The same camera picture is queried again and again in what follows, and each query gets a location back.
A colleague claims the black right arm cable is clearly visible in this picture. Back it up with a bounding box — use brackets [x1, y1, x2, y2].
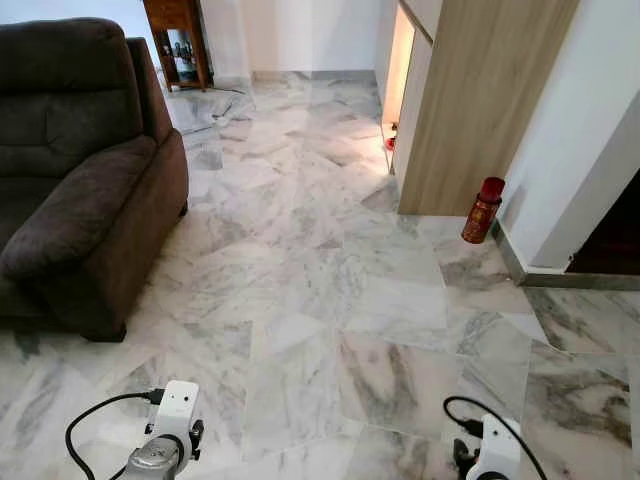
[443, 396, 549, 480]

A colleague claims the dark brown fabric sofa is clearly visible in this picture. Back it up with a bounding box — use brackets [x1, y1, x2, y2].
[0, 18, 190, 343]

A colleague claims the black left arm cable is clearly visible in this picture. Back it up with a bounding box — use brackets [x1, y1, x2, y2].
[65, 389, 166, 480]

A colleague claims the brown wooden display cabinet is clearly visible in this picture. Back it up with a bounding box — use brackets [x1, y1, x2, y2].
[143, 0, 213, 93]

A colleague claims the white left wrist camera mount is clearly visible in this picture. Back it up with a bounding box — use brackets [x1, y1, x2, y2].
[148, 381, 201, 448]

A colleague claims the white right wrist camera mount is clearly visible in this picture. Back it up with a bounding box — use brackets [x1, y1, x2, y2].
[470, 414, 523, 480]

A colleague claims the dark brown wooden door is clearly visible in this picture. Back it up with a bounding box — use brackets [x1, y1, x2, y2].
[565, 172, 640, 277]

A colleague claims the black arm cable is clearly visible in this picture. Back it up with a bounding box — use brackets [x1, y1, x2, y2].
[443, 396, 549, 480]
[65, 389, 166, 480]

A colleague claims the red cylindrical canister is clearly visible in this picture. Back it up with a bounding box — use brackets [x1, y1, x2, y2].
[461, 177, 506, 245]

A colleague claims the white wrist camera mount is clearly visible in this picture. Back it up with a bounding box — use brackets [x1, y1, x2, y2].
[470, 414, 523, 480]
[148, 381, 201, 448]

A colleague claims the light wood panel cabinet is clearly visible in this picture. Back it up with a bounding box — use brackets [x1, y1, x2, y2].
[375, 0, 581, 217]

